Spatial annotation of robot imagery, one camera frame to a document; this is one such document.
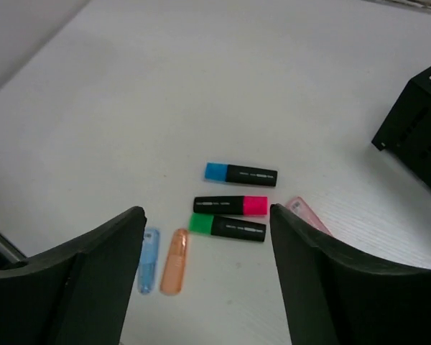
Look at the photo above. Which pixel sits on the black desk organizer box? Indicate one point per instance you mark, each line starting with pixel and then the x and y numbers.
pixel 406 130

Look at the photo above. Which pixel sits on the green cap highlighter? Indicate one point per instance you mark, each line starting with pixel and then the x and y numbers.
pixel 227 227

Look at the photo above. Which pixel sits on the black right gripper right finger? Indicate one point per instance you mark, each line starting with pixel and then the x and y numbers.
pixel 334 293

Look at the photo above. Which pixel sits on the pink cap highlighter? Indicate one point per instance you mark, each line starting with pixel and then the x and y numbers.
pixel 232 205

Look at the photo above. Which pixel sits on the blue cap highlighter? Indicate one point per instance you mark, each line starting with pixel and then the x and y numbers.
pixel 240 174

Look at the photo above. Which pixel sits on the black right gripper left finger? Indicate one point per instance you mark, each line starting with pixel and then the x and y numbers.
pixel 75 293

